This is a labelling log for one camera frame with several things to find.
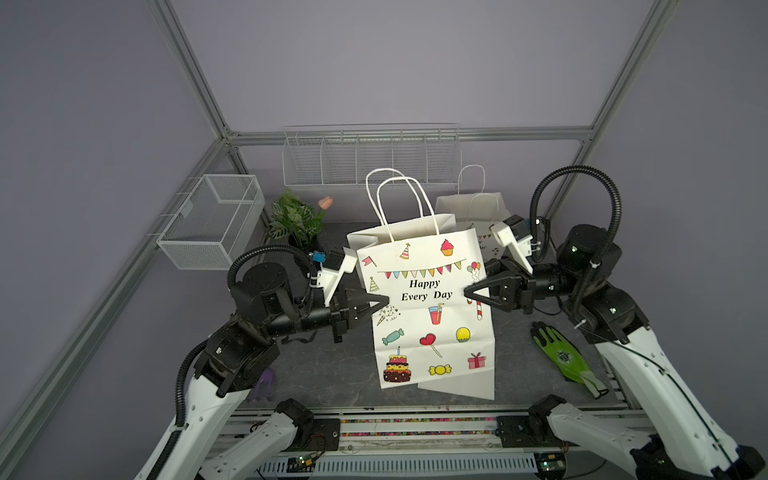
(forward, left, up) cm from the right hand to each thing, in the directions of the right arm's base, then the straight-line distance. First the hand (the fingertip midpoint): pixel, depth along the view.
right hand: (461, 290), depth 50 cm
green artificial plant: (+34, +40, -17) cm, 55 cm away
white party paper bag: (-4, -12, -43) cm, 45 cm away
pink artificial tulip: (+41, +32, -17) cm, 55 cm away
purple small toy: (-2, +47, -42) cm, 63 cm away
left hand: (-1, +13, -2) cm, 13 cm away
